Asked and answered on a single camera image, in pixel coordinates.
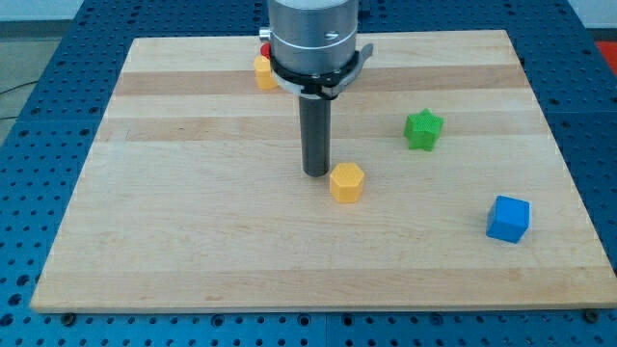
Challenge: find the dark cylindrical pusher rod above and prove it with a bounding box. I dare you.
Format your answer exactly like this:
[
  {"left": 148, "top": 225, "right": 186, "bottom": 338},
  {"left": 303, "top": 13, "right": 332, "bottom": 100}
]
[{"left": 299, "top": 97, "right": 331, "bottom": 177}]

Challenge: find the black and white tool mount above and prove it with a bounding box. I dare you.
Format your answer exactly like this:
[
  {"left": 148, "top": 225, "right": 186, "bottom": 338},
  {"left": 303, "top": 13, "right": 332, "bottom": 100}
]
[{"left": 270, "top": 43, "right": 374, "bottom": 100}]

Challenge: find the green star block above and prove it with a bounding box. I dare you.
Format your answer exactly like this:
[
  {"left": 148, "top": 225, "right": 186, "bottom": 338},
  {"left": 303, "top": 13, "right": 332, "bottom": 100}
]
[{"left": 404, "top": 109, "right": 444, "bottom": 151}]

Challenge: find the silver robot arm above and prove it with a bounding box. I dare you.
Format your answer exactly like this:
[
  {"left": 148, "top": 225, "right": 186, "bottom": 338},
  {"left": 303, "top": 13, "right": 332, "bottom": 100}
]
[{"left": 259, "top": 0, "right": 373, "bottom": 177}]

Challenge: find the yellow block at back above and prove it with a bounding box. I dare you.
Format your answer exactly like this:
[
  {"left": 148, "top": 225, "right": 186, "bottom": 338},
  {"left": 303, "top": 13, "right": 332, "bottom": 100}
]
[{"left": 254, "top": 55, "right": 279, "bottom": 90}]

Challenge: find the red block at back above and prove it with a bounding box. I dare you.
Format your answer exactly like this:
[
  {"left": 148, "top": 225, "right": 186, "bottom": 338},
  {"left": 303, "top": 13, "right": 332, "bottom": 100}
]
[{"left": 260, "top": 42, "right": 271, "bottom": 59}]

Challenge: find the yellow hexagon block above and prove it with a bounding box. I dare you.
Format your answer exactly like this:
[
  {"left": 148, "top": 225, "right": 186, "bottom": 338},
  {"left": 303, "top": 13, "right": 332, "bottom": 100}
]
[{"left": 330, "top": 162, "right": 365, "bottom": 203}]

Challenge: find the wooden board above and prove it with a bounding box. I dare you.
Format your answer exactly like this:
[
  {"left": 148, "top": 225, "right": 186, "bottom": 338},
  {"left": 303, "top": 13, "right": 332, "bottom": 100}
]
[{"left": 31, "top": 30, "right": 616, "bottom": 313}]

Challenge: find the blue cube block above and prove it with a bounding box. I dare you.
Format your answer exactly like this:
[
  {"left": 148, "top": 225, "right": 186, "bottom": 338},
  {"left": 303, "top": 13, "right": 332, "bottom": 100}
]
[{"left": 486, "top": 196, "right": 530, "bottom": 244}]

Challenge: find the black cable on floor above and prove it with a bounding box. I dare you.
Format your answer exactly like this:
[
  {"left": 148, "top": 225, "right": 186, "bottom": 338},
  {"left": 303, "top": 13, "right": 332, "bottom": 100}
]
[{"left": 0, "top": 80, "right": 39, "bottom": 120}]

